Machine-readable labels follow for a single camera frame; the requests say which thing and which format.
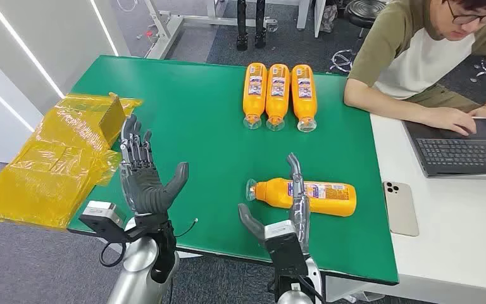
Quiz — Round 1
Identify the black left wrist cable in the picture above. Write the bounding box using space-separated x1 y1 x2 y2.
98 239 127 269

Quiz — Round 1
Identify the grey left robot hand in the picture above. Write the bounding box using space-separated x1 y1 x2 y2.
119 114 190 217

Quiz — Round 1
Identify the white floor cable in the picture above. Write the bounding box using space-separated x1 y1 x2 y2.
116 0 139 13

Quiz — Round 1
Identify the dark grey laptop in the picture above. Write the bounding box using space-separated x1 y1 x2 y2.
402 118 486 179

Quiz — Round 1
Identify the grey bag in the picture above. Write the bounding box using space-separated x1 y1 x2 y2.
319 4 338 34

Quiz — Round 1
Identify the orange bottle with clear cap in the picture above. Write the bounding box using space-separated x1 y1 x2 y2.
242 63 268 130
291 64 318 133
265 63 290 132

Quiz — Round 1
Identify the orange bottle with blue label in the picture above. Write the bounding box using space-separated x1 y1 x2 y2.
246 177 358 218

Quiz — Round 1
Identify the white table leg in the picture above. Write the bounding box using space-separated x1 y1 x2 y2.
313 0 327 39
296 0 312 30

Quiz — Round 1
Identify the green table mat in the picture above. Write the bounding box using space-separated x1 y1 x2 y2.
67 55 400 286

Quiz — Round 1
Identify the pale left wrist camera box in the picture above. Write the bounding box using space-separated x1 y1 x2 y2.
78 200 127 244

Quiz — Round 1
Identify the beige smartphone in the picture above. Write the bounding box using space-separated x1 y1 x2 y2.
382 181 420 238

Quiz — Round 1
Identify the person's right hand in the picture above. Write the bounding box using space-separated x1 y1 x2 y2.
421 106 478 136

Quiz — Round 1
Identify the yellow plastic-wrapped cardboard box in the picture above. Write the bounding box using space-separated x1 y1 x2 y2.
0 92 144 231

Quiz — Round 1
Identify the person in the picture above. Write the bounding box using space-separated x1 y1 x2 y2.
343 0 486 137

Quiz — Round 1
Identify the white metal frame stand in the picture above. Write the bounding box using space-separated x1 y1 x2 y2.
142 0 278 60

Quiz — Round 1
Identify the black stool with chrome base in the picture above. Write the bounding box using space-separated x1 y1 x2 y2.
330 0 389 74

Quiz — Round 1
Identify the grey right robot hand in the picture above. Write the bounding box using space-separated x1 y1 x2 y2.
237 153 312 255

